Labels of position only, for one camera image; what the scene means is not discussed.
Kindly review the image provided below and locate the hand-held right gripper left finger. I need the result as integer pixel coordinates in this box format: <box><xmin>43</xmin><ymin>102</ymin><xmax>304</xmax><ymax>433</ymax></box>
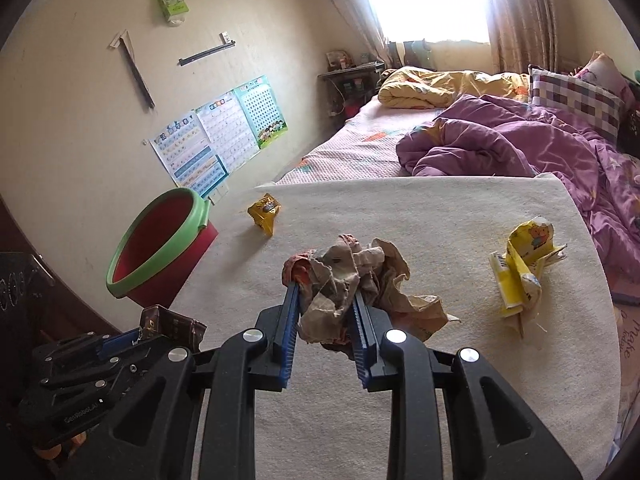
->
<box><xmin>60</xmin><ymin>282</ymin><xmax>303</xmax><ymax>480</ymax></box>

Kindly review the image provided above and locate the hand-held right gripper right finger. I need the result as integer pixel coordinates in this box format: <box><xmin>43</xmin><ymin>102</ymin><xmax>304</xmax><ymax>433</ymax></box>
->
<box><xmin>350</xmin><ymin>290</ymin><xmax>583</xmax><ymax>480</ymax></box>

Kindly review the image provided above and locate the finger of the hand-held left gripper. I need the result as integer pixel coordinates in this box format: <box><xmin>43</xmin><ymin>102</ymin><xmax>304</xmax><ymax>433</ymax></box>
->
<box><xmin>39</xmin><ymin>347</ymin><xmax>168</xmax><ymax>392</ymax></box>
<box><xmin>32</xmin><ymin>329</ymin><xmax>145</xmax><ymax>362</ymax></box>

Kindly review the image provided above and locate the brown foil wrapper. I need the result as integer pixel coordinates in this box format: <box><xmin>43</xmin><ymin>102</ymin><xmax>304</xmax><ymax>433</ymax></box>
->
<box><xmin>137</xmin><ymin>305</ymin><xmax>207</xmax><ymax>353</ymax></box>

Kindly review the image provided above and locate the brown paper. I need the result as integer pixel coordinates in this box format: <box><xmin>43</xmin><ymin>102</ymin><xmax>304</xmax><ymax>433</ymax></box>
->
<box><xmin>282</xmin><ymin>232</ymin><xmax>461</xmax><ymax>348</ymax></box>

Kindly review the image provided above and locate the red bin with green rim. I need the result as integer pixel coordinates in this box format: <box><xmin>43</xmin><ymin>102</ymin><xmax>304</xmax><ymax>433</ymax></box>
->
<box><xmin>105</xmin><ymin>187</ymin><xmax>220</xmax><ymax>306</ymax></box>

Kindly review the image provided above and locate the yellow snack packet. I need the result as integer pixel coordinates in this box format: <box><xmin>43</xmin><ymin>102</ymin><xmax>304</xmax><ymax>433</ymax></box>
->
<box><xmin>247</xmin><ymin>192</ymin><xmax>282</xmax><ymax>237</ymax></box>

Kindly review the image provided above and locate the dark wooden door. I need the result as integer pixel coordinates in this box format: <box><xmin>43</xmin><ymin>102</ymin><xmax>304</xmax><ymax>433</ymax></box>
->
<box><xmin>0</xmin><ymin>195</ymin><xmax>121</xmax><ymax>361</ymax></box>

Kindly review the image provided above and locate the crumpled yellow carton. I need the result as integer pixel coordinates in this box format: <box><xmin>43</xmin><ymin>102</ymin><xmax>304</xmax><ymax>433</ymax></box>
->
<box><xmin>489</xmin><ymin>216</ymin><xmax>568</xmax><ymax>338</ymax></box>

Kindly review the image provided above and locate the bed with pink sheet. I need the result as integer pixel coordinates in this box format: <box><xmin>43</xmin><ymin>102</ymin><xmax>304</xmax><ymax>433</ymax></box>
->
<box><xmin>272</xmin><ymin>95</ymin><xmax>640</xmax><ymax>311</ymax></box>

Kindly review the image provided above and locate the purple quilt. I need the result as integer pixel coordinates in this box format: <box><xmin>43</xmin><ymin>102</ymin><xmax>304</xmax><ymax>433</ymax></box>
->
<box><xmin>396</xmin><ymin>94</ymin><xmax>640</xmax><ymax>281</ymax></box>

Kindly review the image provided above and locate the dark bedside table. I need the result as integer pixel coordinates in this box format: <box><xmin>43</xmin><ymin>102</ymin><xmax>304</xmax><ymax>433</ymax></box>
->
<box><xmin>318</xmin><ymin>50</ymin><xmax>386</xmax><ymax>118</ymax></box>

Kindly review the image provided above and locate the yellow quilt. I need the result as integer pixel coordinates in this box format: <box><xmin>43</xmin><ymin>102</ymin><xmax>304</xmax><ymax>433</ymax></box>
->
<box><xmin>377</xmin><ymin>66</ymin><xmax>531</xmax><ymax>110</ymax></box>

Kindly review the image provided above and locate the checkered pillow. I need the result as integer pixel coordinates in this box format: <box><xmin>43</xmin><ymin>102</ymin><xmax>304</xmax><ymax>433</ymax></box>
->
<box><xmin>529</xmin><ymin>65</ymin><xmax>626</xmax><ymax>146</ymax></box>

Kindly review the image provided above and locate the brown curtain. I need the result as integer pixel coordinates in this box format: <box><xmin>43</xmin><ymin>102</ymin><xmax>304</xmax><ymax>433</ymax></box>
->
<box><xmin>305</xmin><ymin>0</ymin><xmax>388</xmax><ymax>63</ymax></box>
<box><xmin>487</xmin><ymin>0</ymin><xmax>561</xmax><ymax>76</ymax></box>

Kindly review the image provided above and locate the pink printed pillow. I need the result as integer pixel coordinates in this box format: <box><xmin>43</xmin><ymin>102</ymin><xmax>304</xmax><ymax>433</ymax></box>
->
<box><xmin>575</xmin><ymin>51</ymin><xmax>640</xmax><ymax>111</ymax></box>

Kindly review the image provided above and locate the blue wall poster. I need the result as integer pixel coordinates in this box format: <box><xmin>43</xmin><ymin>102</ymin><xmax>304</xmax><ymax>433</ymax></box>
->
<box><xmin>150</xmin><ymin>112</ymin><xmax>230</xmax><ymax>198</ymax></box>

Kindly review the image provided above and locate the white wall poster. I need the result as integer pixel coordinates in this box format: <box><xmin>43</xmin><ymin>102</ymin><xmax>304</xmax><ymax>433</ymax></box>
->
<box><xmin>195</xmin><ymin>91</ymin><xmax>261</xmax><ymax>173</ymax></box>

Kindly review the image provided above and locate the green wall poster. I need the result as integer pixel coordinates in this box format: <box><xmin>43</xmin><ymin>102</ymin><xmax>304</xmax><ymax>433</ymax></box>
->
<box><xmin>234</xmin><ymin>75</ymin><xmax>289</xmax><ymax>150</ymax></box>

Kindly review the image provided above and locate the long black wall rail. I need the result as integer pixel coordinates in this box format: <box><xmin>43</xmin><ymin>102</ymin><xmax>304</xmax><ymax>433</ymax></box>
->
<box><xmin>109</xmin><ymin>30</ymin><xmax>156</xmax><ymax>110</ymax></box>

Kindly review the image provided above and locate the short black wall rail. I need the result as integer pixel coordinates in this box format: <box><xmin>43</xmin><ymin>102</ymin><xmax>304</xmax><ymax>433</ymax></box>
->
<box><xmin>178</xmin><ymin>31</ymin><xmax>236</xmax><ymax>67</ymax></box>

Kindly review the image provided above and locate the green box on wall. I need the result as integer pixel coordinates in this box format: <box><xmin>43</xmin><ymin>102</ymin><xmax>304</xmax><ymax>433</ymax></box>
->
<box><xmin>152</xmin><ymin>0</ymin><xmax>190</xmax><ymax>26</ymax></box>

